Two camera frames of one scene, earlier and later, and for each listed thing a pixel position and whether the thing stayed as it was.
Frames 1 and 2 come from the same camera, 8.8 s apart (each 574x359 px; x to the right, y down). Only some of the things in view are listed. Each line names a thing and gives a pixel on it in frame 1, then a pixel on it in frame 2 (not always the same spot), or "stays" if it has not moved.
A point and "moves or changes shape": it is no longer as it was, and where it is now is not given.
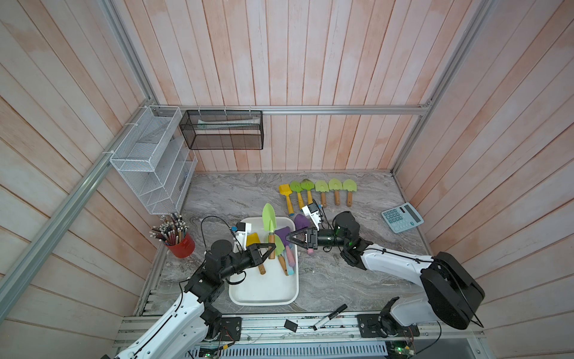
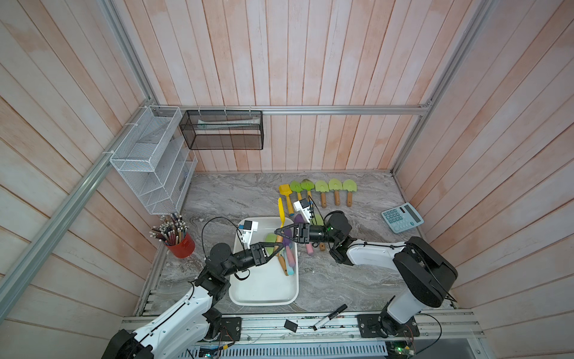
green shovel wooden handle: [322, 186] stays
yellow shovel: [252, 238] moves or changes shape
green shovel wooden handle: [350, 185] stays
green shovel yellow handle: [296, 185] stays
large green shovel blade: [269, 220] moves or changes shape
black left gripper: [254, 254] stays
